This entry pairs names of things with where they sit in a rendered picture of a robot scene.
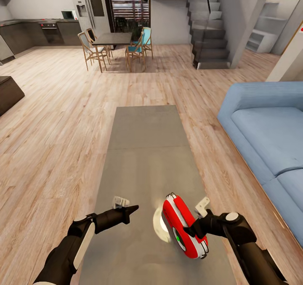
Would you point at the radio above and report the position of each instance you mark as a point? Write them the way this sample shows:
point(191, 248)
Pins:
point(179, 216)

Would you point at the cabinet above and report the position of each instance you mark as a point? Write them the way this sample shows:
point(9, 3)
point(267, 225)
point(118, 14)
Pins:
point(10, 93)

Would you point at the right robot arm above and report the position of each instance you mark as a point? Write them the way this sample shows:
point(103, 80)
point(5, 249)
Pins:
point(258, 266)

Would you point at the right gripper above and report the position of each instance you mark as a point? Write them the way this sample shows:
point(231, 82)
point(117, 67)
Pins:
point(201, 226)

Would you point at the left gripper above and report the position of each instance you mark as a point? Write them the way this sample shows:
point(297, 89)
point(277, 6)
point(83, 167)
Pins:
point(118, 215)

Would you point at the coffee table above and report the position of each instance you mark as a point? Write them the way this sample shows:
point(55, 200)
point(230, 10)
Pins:
point(149, 157)

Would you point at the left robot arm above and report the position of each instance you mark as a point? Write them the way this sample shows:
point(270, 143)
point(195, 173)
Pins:
point(64, 260)

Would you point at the fridge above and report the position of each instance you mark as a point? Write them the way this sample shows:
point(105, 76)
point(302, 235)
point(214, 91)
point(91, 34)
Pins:
point(95, 14)

